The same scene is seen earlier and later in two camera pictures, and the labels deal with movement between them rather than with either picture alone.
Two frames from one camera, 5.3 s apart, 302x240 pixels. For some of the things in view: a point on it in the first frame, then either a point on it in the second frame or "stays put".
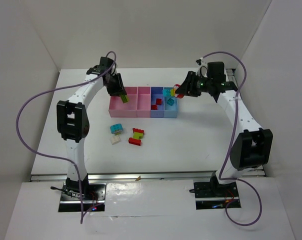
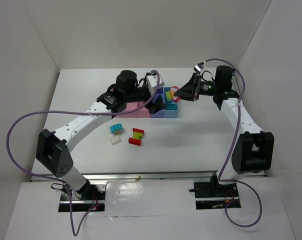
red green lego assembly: x=137 y=136 stays put
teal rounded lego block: x=115 y=127 stays put
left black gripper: x=116 y=88 → x=149 y=99
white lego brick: x=115 y=139 stays put
